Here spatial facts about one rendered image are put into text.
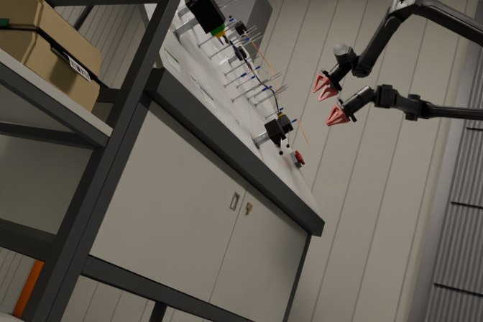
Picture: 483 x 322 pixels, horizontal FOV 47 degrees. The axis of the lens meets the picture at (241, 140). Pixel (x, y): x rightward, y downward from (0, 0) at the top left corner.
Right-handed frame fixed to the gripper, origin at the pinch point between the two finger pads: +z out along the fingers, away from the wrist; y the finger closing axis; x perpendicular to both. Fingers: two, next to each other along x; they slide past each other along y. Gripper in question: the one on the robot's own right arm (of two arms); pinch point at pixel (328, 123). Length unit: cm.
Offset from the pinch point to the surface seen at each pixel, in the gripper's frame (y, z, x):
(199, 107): 62, 29, 30
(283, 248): -17.8, 40.8, 21.2
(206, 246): 28, 53, 40
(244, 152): 35, 28, 25
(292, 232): -20.2, 35.1, 15.8
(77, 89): 95, 44, 45
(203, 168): 45, 39, 31
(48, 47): 105, 41, 45
